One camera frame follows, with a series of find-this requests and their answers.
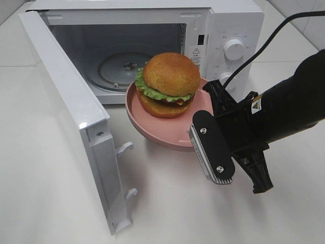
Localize upper white dial knob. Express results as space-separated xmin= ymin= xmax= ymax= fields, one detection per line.
xmin=223 ymin=37 xmax=245 ymax=61

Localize white microwave oven body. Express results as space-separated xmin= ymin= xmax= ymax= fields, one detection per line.
xmin=25 ymin=1 xmax=264 ymax=105

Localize burger with lettuce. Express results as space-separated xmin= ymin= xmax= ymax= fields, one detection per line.
xmin=135 ymin=52 xmax=201 ymax=118

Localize white microwave door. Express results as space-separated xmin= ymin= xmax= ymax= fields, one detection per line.
xmin=19 ymin=11 xmax=137 ymax=234

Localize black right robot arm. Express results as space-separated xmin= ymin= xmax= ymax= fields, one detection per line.
xmin=189 ymin=50 xmax=324 ymax=194

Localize pink plate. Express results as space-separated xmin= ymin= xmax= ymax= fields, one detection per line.
xmin=125 ymin=78 xmax=213 ymax=152

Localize white dial knob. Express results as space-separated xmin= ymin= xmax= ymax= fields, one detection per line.
xmin=223 ymin=37 xmax=245 ymax=61
xmin=218 ymin=72 xmax=237 ymax=91

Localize white warning label sticker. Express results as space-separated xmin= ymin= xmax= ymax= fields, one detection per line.
xmin=188 ymin=45 xmax=203 ymax=69

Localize lower white dial knob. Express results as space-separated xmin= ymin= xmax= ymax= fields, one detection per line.
xmin=218 ymin=72 xmax=237 ymax=91

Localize glass turntable tray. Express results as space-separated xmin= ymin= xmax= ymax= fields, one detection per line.
xmin=83 ymin=43 xmax=160 ymax=92

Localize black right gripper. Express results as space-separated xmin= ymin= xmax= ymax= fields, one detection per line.
xmin=189 ymin=80 xmax=273 ymax=194

